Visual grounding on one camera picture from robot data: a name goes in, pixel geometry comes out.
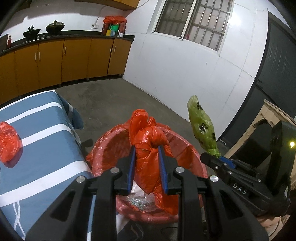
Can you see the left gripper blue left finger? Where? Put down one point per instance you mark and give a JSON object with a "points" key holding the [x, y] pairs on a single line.
{"points": [[131, 168]]}

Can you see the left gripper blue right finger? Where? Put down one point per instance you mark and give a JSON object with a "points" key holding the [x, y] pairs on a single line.
{"points": [[162, 169]]}

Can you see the small orange plastic bag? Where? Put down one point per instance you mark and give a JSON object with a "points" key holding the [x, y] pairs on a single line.
{"points": [[146, 136]]}

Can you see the green paw print bag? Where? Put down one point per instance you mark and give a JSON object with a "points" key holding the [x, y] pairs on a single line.
{"points": [[202, 126]]}

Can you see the large orange plastic bag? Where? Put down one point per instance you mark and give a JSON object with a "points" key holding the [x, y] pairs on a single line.
{"points": [[10, 142]]}

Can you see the clear bubble wrap bag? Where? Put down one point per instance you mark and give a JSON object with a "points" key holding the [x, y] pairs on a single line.
{"points": [[139, 199]]}

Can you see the red trash bin with liner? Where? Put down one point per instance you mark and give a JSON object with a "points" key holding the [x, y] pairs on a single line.
{"points": [[116, 143]]}

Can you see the brown lower kitchen cabinets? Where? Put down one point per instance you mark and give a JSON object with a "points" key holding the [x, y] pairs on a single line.
{"points": [[54, 62]]}

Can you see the brown kitchen cabinets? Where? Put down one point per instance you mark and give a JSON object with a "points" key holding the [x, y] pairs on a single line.
{"points": [[54, 62], [124, 5]]}

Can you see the brown upper kitchen cabinets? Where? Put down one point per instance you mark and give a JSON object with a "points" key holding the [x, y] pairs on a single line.
{"points": [[124, 5]]}

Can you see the person's right hand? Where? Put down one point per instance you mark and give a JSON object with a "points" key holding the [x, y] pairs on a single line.
{"points": [[273, 225]]}

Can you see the dark door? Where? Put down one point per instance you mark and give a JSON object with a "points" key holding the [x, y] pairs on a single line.
{"points": [[274, 81]]}

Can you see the orange bag with groceries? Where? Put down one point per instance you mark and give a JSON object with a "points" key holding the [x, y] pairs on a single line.
{"points": [[114, 26]]}

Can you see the barred window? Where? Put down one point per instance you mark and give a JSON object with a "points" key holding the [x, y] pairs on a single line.
{"points": [[203, 22]]}

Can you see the black lidded wok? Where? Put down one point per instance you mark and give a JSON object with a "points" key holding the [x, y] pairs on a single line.
{"points": [[55, 27]]}

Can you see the red sauce bottle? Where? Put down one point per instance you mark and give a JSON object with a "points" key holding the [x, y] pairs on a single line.
{"points": [[9, 42]]}

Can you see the dark wooden cutting board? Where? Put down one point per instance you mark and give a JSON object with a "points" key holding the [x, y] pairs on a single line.
{"points": [[3, 42]]}

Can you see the black wok with handle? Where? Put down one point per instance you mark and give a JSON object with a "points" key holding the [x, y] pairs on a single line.
{"points": [[31, 33]]}

